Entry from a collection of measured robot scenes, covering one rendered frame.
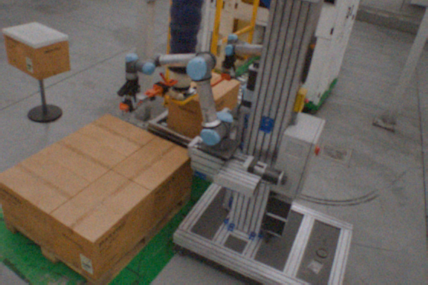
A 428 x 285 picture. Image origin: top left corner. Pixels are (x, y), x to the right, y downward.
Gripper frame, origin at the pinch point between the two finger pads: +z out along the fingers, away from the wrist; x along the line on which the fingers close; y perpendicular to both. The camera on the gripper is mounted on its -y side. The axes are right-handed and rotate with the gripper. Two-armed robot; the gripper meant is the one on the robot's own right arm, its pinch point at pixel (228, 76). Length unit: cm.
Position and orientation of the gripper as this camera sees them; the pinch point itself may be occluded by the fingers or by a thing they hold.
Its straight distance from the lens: 307.0
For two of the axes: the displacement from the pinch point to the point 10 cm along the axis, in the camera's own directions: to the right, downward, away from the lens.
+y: -5.1, 4.0, -7.6
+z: -1.2, 8.5, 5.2
